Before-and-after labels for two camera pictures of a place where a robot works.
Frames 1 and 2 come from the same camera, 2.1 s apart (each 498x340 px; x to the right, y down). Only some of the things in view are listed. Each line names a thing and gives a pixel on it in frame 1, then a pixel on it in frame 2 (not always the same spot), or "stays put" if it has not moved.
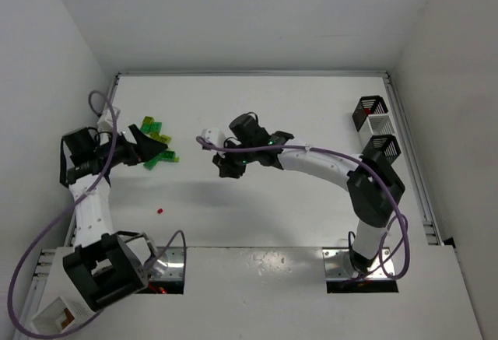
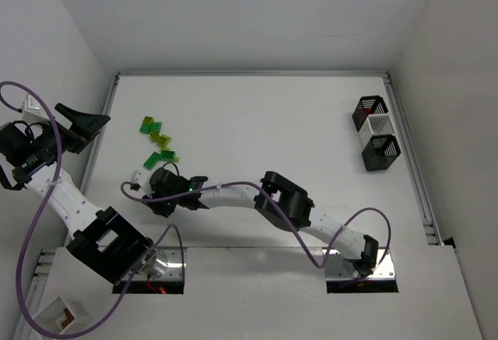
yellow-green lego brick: x=165 y=138 stays put
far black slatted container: x=368 y=105 stays put
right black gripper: x=227 y=166 → x=156 y=179
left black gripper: x=132 y=150 → x=72 y=134
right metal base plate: x=338 y=265 stays put
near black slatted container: x=382 y=147 stays put
